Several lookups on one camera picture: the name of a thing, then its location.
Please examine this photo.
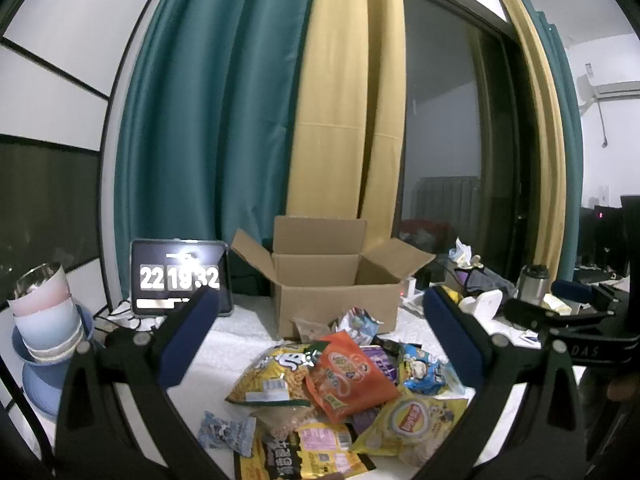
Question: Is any black computer monitor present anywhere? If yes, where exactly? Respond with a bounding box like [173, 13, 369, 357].
[620, 194, 640, 276]
[580, 205, 623, 272]

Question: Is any red bag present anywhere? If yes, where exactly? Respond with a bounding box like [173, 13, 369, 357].
[400, 219, 456, 256]

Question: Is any small blue snack packet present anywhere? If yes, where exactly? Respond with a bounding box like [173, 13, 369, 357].
[197, 410, 257, 457]

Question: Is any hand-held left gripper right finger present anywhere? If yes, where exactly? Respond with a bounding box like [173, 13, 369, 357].
[414, 285, 586, 480]

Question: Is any wide yellow curtain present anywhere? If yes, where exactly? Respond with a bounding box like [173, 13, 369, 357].
[285, 0, 406, 241]

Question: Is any yellow chips bag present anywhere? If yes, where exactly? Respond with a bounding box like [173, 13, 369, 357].
[350, 392, 469, 467]

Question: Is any brown cardboard box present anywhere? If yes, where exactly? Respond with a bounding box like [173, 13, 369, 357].
[231, 215, 437, 338]

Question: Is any narrow teal curtain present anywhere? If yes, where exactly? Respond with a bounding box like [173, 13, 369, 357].
[520, 0, 584, 281]

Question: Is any orange snack bag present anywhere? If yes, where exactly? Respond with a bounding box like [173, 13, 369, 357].
[305, 331, 401, 423]

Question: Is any grey purple cloth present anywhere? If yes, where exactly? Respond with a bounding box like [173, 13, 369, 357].
[452, 265, 516, 296]

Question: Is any pink bowl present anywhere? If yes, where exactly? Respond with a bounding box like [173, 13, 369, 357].
[7, 262, 76, 317]

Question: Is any wide teal curtain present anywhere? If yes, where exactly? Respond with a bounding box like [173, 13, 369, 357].
[114, 0, 321, 301]

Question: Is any grey radiator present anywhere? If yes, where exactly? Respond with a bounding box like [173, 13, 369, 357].
[415, 175, 481, 226]

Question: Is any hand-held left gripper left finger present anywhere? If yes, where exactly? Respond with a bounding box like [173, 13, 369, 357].
[54, 285, 237, 480]

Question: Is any blue white snack packet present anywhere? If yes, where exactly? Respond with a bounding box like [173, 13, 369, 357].
[400, 342, 466, 396]

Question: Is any blue plate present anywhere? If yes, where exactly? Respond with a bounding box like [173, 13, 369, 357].
[20, 359, 73, 422]

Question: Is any pale blue bowl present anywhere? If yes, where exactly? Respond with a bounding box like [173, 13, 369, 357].
[12, 304, 85, 351]

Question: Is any purple snack packet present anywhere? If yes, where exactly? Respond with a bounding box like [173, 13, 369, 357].
[352, 344, 402, 433]

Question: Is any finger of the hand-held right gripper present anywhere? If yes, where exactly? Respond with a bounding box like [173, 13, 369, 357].
[551, 280, 632, 309]
[501, 299, 621, 331]

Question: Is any narrow yellow curtain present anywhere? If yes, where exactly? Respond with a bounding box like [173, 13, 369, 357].
[492, 0, 568, 281]

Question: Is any dark glass door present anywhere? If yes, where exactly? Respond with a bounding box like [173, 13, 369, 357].
[399, 0, 543, 261]

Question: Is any steel thermos cup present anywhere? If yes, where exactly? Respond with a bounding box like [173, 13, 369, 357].
[517, 263, 551, 306]

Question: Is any large yellow snack bag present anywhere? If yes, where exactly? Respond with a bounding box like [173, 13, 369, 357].
[225, 342, 326, 407]

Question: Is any person's right hand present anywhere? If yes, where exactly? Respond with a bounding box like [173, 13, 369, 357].
[606, 374, 637, 403]

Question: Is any white tissue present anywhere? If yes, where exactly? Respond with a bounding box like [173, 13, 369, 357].
[447, 237, 474, 266]

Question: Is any white charger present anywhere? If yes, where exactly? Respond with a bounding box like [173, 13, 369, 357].
[400, 276, 426, 306]

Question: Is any white air conditioner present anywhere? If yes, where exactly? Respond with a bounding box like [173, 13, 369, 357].
[577, 76, 640, 107]

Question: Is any foil snack packet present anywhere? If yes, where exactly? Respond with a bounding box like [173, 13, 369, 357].
[334, 306, 385, 343]

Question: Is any white plastic holder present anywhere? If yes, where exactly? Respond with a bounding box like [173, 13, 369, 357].
[457, 289, 503, 323]

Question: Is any tablet with clock display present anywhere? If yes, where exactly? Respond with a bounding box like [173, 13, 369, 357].
[130, 238, 235, 317]

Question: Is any yellow black snack packet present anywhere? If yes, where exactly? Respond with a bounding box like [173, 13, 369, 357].
[235, 420, 377, 480]

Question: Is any black cable with plug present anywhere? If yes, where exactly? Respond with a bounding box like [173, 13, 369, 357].
[92, 305, 166, 333]

